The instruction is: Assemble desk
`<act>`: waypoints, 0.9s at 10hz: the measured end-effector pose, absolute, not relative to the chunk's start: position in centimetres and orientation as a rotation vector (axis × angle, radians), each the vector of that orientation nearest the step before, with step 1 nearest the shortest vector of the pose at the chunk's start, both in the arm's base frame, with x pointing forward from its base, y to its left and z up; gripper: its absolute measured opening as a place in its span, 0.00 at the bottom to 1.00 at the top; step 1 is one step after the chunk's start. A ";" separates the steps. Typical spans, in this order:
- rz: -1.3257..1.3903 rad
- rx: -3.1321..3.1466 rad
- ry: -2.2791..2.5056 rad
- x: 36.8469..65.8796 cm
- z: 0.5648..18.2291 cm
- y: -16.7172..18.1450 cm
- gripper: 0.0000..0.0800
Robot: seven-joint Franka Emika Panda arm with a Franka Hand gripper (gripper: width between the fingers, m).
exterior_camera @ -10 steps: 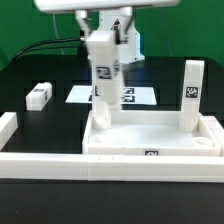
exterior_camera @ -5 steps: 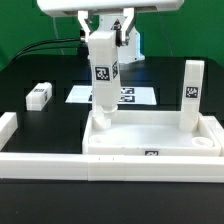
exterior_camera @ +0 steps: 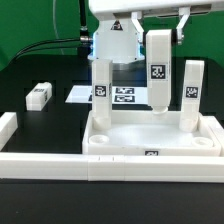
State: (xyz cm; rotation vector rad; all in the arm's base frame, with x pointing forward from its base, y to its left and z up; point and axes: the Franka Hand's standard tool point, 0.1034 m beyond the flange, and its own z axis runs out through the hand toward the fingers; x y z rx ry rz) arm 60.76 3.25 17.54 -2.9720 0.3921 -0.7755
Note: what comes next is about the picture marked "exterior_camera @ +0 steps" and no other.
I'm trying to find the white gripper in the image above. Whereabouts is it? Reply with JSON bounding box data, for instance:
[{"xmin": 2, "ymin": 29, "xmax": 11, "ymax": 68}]
[{"xmin": 88, "ymin": 0, "xmax": 224, "ymax": 45}]

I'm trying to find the white desk top tray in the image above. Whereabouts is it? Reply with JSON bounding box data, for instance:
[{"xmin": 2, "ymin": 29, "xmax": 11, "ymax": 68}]
[{"xmin": 82, "ymin": 110, "xmax": 224, "ymax": 156}]

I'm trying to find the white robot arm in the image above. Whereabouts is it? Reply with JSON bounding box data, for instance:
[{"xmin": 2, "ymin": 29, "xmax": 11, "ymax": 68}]
[{"xmin": 88, "ymin": 0, "xmax": 224, "ymax": 69}]

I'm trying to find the fiducial marker sheet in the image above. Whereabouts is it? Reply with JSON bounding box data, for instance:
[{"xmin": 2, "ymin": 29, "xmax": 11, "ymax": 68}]
[{"xmin": 65, "ymin": 85, "xmax": 148, "ymax": 105}]

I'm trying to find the black cable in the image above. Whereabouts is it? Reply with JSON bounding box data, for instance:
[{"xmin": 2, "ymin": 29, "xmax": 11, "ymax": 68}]
[{"xmin": 8, "ymin": 0, "xmax": 94, "ymax": 66}]

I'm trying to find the thin white cable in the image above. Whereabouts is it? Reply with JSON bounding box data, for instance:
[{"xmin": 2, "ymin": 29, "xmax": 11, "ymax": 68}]
[{"xmin": 52, "ymin": 0, "xmax": 66, "ymax": 57}]

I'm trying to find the white U-shaped fence wall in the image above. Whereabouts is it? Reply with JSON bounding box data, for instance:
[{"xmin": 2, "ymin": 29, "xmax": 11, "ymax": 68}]
[{"xmin": 0, "ymin": 112, "xmax": 224, "ymax": 183}]

